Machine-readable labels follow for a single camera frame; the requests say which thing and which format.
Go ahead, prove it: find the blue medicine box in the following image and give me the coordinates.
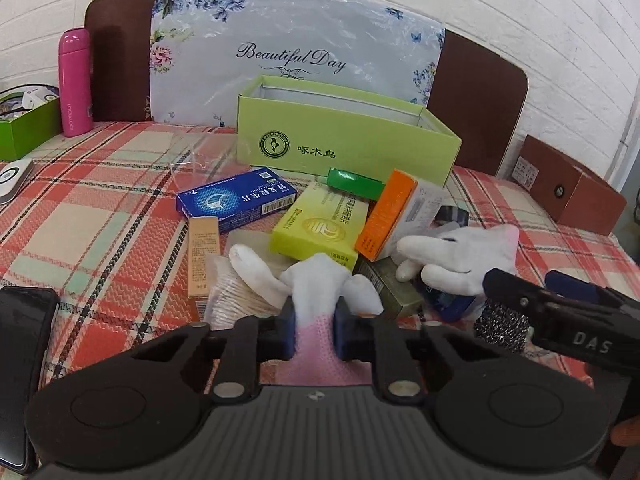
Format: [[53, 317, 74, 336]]
[[176, 167, 297, 234]]

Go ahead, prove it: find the white round-logo device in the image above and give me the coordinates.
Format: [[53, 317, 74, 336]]
[[0, 158, 34, 205]]

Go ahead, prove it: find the bag of cotton swabs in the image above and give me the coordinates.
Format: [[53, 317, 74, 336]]
[[203, 254, 284, 330]]

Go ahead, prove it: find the light green open box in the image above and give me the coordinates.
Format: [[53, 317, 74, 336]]
[[236, 76, 462, 185]]

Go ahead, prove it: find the black smartphone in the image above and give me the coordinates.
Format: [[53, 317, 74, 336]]
[[0, 286, 60, 474]]

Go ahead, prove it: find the brown cardboard box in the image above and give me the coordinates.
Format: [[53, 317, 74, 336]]
[[511, 136, 626, 236]]

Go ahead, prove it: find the dark green storage box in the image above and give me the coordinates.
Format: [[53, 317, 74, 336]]
[[0, 84, 62, 162]]

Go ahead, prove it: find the small green box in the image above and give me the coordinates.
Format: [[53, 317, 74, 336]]
[[326, 167, 385, 202]]

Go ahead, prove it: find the clear plastic cup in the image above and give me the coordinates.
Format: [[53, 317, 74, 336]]
[[167, 129, 236, 192]]

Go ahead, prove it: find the orange white medicine box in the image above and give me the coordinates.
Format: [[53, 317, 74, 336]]
[[355, 169, 448, 262]]

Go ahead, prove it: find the small blue packet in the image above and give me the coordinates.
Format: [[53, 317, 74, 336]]
[[421, 287, 480, 323]]

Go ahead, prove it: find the plaid bed sheet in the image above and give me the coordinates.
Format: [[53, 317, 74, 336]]
[[1, 122, 639, 380]]

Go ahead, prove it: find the floral plastic packaged pillow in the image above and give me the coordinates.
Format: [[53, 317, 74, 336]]
[[149, 0, 446, 127]]

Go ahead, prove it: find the white pink glove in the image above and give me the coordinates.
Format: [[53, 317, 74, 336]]
[[229, 244, 384, 387]]

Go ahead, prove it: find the olive grey slim box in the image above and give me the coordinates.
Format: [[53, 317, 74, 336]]
[[355, 256, 425, 318]]

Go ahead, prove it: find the yellow-green medicine box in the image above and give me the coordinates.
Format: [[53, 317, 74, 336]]
[[269, 182, 369, 271]]

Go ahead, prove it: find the pink thermos bottle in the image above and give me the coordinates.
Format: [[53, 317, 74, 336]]
[[58, 28, 93, 138]]

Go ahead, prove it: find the tan slim box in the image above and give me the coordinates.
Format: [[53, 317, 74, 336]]
[[188, 217, 220, 300]]

